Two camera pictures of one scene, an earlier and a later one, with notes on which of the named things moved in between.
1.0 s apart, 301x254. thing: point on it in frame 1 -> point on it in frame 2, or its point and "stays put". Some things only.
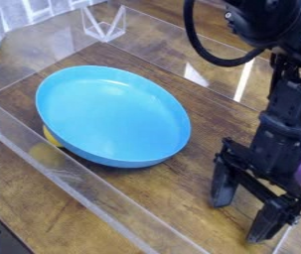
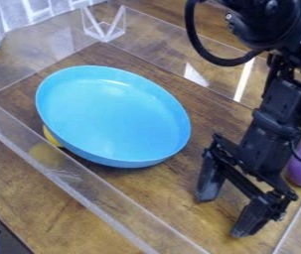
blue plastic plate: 109,117 stays put
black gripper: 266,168 -> 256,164
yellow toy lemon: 51,137 stays put
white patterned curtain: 3,15 stays put
